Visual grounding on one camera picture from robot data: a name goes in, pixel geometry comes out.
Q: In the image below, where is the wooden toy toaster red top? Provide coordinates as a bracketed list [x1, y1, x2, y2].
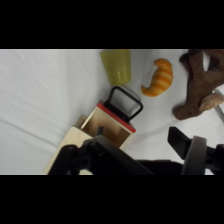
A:
[79, 85, 145, 150]

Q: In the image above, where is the light wooden box with slot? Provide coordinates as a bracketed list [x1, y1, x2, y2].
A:
[42, 114, 95, 176]

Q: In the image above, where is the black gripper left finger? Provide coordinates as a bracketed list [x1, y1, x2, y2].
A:
[49, 134, 155, 176]

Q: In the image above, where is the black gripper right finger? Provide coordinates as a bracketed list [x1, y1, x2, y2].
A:
[167, 126, 224, 176]

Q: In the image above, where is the white table cloth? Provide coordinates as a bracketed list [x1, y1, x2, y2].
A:
[0, 49, 224, 176]

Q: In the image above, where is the orange toy croissant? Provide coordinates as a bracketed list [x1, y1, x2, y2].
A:
[140, 58, 174, 98]

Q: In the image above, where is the brown plush animal toy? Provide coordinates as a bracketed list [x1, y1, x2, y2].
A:
[172, 49, 224, 121]

